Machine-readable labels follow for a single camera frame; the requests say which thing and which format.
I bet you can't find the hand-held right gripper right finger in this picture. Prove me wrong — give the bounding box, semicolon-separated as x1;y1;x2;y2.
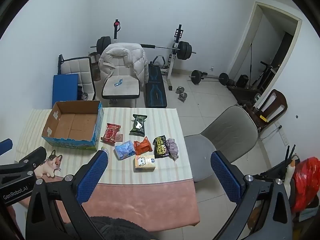
210;150;293;240

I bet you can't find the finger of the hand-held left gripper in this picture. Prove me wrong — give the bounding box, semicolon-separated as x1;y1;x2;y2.
0;146;47;178
0;139;13;155

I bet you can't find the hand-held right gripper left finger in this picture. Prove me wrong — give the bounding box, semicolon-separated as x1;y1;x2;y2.
26;150;109;240

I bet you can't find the blue tissue packet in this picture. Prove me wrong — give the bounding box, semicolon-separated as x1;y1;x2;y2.
114;140;136;160

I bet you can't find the red snack packet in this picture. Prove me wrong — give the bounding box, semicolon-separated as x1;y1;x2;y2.
101;123;122;143

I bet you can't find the cardboard box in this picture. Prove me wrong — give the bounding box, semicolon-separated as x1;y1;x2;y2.
41;101;105;151

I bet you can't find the yellow tissue pack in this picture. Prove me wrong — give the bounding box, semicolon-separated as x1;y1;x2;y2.
133;154;156;172

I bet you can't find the orange snack packet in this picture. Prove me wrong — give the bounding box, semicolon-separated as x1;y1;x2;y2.
134;136;153;155

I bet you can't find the purple cloth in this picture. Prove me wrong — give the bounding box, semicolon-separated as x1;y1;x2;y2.
165;138;179;161

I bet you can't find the green wipes packet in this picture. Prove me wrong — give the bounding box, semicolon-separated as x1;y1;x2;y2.
129;114;147;136

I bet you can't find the black yellow wipes packet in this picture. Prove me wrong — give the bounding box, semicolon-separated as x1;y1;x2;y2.
153;135;170;158

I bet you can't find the grey office chair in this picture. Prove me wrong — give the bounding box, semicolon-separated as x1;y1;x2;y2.
184;105;258;183

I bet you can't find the dark fleece clothing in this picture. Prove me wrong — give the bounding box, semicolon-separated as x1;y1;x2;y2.
90;216;160;240

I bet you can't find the black router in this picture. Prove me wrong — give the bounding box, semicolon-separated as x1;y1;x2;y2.
260;144;298;180

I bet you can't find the blue board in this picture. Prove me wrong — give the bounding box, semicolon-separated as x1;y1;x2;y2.
52;74;79;108

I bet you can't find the red plastic bag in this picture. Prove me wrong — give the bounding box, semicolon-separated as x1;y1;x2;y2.
291;157;320;213

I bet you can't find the brown wooden chair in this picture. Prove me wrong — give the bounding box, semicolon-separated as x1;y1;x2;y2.
250;89;288;130

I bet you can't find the dark gym equipment pile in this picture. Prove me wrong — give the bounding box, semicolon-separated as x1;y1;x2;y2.
226;72;263;105

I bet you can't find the short barbell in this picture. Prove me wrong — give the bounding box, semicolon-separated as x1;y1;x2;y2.
189;70;230;86

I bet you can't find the white padded chair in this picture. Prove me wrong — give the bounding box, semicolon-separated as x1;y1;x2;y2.
59;56;97;100

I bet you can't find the black weight bench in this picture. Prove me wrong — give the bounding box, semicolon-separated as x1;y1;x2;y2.
145;55;173;108

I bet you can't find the black exercise machine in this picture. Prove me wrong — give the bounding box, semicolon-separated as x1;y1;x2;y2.
246;42;280;90

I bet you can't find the long barbell with black plates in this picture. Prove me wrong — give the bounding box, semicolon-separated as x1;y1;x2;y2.
90;36;197;60

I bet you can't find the barbell on bench rack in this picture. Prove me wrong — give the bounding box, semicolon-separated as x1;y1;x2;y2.
111;19;183;90

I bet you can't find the white door frame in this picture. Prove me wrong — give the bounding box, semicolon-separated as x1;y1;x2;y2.
226;1;303;110

